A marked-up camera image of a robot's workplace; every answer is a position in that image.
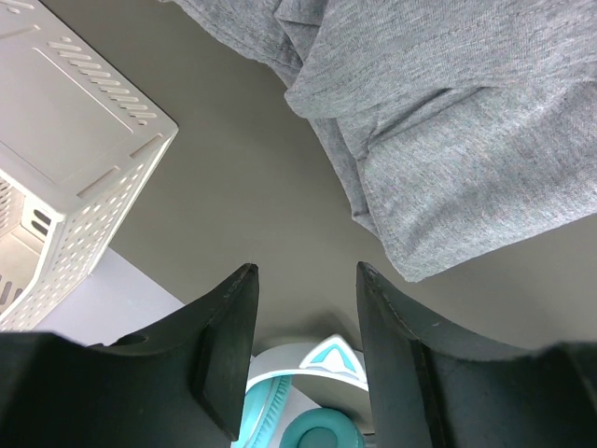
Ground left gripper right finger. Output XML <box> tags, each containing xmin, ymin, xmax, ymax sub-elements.
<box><xmin>356</xmin><ymin>262</ymin><xmax>596</xmax><ymax>447</ymax></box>

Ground cream perforated file organizer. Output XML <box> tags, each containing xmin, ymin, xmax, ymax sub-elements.
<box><xmin>1</xmin><ymin>1</ymin><xmax>178</xmax><ymax>331</ymax></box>

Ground teal cat ear headphones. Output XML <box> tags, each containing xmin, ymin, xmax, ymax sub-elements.
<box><xmin>231</xmin><ymin>334</ymin><xmax>375</xmax><ymax>447</ymax></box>

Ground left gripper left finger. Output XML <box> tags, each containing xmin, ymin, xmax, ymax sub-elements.
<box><xmin>1</xmin><ymin>264</ymin><xmax>259</xmax><ymax>447</ymax></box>

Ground grey t shirt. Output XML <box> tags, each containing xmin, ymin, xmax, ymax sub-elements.
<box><xmin>181</xmin><ymin>1</ymin><xmax>596</xmax><ymax>282</ymax></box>

